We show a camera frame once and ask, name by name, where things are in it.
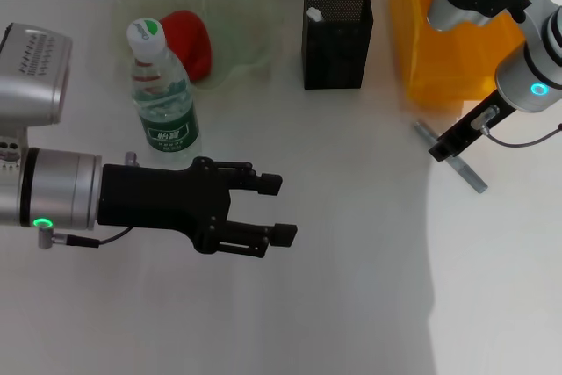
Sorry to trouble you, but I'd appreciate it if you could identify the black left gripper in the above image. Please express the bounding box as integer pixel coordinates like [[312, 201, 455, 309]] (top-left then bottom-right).
[[96, 155, 299, 258]]

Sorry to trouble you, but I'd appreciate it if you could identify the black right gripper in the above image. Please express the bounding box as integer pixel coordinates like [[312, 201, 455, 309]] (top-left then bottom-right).
[[428, 88, 518, 162]]

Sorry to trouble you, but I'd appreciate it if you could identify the clear bottle with green label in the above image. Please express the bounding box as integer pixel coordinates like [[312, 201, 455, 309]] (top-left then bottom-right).
[[126, 18, 203, 165]]

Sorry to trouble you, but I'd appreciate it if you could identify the silver marker pen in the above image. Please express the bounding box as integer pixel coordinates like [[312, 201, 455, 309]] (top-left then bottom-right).
[[414, 120, 489, 195]]

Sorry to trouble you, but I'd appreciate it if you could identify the black mesh pen holder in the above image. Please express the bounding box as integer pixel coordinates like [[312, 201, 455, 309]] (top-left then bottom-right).
[[301, 0, 374, 90]]

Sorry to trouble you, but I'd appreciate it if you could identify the red-orange fruit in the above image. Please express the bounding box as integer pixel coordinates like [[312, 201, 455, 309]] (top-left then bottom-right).
[[158, 10, 213, 83]]

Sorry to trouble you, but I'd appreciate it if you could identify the pale green ruffled fruit bowl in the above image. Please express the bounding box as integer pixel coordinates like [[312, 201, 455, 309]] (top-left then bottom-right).
[[112, 0, 282, 90]]

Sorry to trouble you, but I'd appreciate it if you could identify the yellow plastic storage bin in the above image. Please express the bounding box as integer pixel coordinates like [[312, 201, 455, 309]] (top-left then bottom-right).
[[389, 0, 528, 106]]

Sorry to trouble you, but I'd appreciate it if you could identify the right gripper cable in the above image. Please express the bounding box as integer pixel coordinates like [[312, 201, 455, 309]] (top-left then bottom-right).
[[471, 105, 562, 148]]

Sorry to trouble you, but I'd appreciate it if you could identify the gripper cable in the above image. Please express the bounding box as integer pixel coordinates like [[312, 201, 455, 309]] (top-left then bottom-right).
[[37, 225, 133, 250], [471, 105, 562, 148]]

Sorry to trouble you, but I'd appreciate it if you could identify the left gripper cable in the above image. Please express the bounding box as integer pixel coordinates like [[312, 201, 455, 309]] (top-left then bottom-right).
[[37, 225, 133, 250]]

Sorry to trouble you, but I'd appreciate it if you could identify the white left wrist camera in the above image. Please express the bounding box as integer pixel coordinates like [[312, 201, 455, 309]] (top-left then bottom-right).
[[0, 138, 22, 170]]

